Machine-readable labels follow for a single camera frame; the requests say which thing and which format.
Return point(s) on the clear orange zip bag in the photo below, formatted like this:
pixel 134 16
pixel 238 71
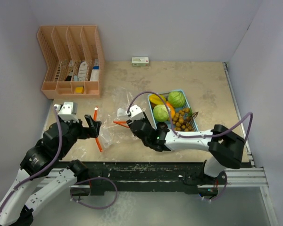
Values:
pixel 114 129

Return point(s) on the yellow block in organizer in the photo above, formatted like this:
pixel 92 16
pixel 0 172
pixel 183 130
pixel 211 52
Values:
pixel 79 90

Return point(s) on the white blue box in organizer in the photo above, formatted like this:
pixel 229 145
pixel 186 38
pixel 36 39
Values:
pixel 95 71

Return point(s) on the pink desk organizer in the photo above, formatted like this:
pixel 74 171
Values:
pixel 64 47

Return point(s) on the green white small box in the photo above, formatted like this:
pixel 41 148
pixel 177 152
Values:
pixel 140 61

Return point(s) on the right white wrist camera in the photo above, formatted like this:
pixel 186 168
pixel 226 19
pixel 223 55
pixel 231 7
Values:
pixel 134 113

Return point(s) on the blue plastic basket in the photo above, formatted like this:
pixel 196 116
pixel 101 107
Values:
pixel 169 122

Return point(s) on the green cabbage front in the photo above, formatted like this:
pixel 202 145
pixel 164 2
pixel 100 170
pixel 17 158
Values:
pixel 160 113

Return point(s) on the green cabbage back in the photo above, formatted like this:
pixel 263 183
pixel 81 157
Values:
pixel 176 99

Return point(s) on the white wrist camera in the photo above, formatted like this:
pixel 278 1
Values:
pixel 67 111
pixel 134 113

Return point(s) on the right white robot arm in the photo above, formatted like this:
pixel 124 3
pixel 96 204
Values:
pixel 226 149

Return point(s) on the brown longan bunch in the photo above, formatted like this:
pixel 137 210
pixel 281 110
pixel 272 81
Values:
pixel 184 120

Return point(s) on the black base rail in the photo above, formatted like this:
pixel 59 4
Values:
pixel 184 177

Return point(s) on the green cabbage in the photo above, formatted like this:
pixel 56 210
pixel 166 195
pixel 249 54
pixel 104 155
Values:
pixel 176 99
pixel 160 113

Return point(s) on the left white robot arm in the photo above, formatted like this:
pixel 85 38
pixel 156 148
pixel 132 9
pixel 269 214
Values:
pixel 22 201

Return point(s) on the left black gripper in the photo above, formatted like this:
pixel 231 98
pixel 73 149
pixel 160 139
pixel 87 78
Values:
pixel 86 133

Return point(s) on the orange fruit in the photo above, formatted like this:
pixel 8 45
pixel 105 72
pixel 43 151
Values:
pixel 171 109

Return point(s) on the white tube in organizer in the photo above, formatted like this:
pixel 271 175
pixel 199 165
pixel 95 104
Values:
pixel 82 73

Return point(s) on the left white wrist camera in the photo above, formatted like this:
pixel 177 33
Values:
pixel 67 111

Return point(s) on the yellow starfruit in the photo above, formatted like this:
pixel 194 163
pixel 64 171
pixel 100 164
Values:
pixel 155 100

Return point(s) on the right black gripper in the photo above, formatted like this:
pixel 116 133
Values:
pixel 144 120

